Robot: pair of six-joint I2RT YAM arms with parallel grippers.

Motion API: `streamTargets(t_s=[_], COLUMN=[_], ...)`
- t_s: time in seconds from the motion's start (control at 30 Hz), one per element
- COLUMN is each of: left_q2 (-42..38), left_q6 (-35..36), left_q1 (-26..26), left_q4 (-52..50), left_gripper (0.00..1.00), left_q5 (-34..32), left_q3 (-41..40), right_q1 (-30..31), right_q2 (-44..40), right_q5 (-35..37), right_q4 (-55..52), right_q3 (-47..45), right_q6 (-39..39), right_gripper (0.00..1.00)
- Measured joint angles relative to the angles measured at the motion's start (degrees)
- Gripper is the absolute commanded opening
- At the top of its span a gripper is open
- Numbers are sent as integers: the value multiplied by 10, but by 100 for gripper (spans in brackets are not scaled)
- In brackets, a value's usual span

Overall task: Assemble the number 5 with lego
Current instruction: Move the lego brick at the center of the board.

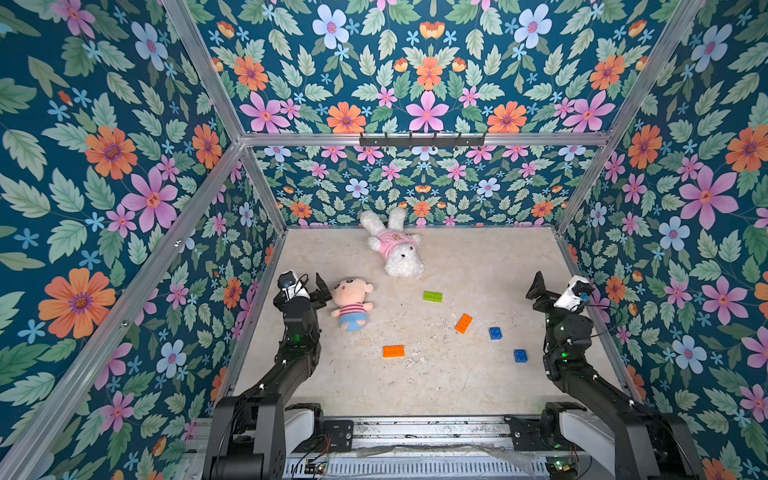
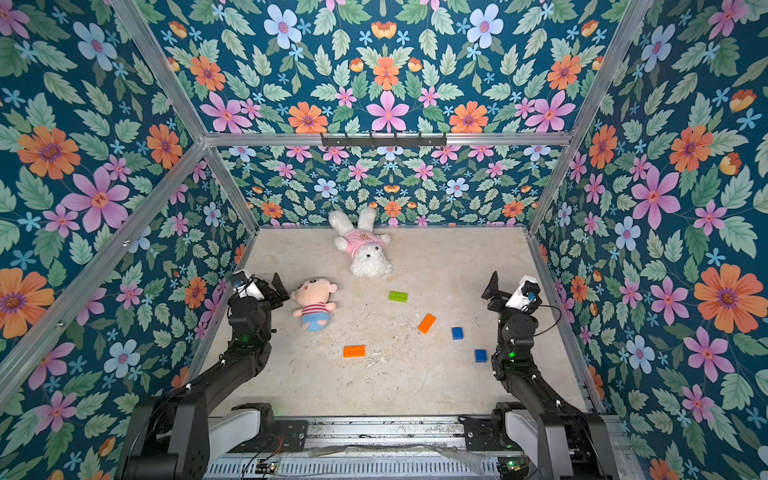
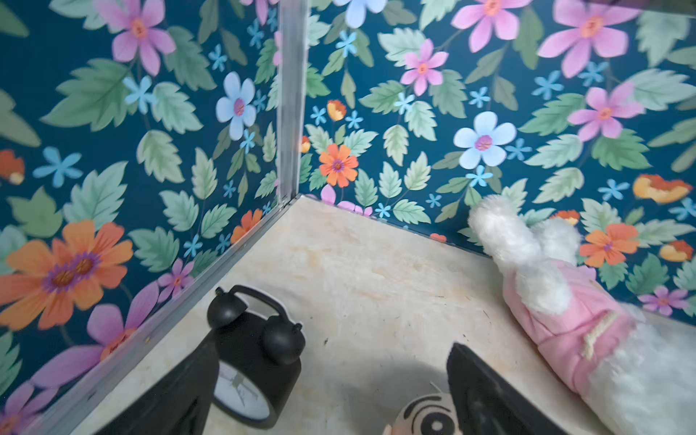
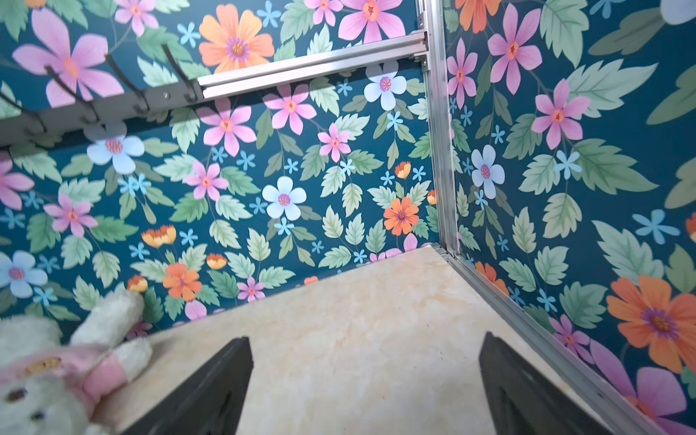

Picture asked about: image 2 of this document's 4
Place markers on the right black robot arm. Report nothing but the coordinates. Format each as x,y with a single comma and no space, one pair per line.
559,440

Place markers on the white plush bunny pink shirt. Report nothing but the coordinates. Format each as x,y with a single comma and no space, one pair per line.
365,248

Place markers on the green lego brick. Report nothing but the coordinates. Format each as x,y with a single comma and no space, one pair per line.
397,296

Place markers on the black wall hook bar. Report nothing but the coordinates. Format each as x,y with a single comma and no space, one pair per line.
375,140

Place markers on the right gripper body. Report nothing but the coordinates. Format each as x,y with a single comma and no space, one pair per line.
502,300

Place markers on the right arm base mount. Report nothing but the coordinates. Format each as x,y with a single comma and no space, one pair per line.
486,433

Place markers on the pink plush doll striped shirt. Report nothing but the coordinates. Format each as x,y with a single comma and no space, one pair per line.
315,306

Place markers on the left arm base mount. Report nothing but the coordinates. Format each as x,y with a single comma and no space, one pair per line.
274,431

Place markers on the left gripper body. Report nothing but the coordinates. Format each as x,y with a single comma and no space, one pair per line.
273,302

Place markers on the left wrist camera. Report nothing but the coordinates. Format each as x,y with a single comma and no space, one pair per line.
245,285

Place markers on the orange lego brick long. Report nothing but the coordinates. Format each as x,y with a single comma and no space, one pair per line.
354,351

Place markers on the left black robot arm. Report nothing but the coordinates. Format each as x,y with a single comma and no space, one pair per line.
169,436

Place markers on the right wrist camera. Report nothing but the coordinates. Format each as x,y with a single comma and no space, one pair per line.
526,298

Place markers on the green circuit board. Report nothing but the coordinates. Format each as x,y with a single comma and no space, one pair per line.
513,469

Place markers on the small controller board with wires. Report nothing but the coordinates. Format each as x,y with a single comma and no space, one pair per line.
265,468

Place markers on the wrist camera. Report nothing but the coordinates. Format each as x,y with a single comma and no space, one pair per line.
245,285
526,298

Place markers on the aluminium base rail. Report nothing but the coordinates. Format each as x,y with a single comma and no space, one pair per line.
372,447

